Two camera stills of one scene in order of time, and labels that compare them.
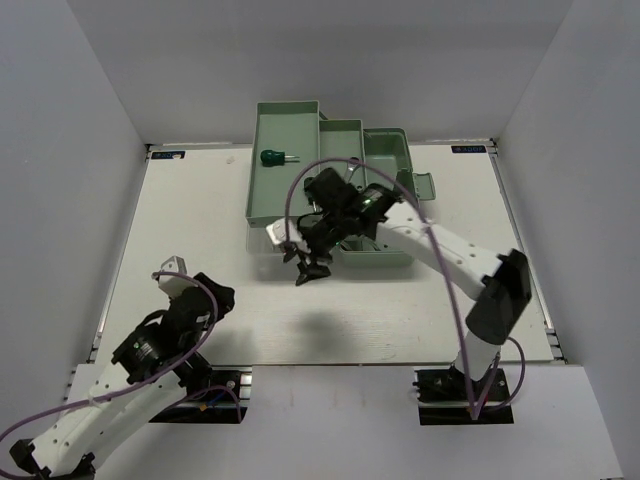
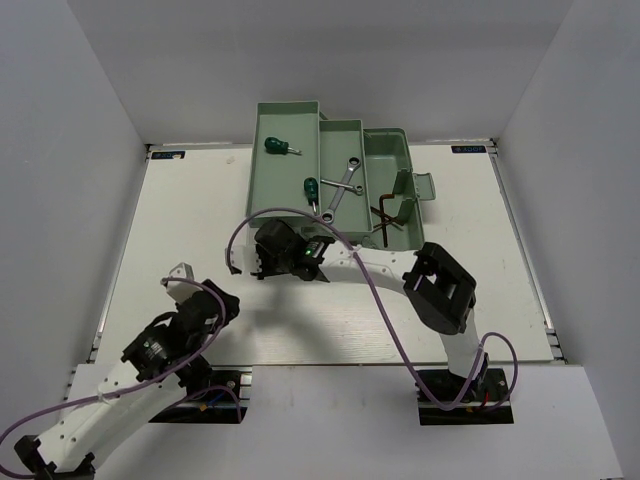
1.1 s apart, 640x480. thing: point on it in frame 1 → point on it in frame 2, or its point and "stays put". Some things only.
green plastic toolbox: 285,136 stays put
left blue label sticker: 167,154 stays put
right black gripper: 310,255 → 264,271
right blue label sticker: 468,149 stays put
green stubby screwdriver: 270,157 → 276,145
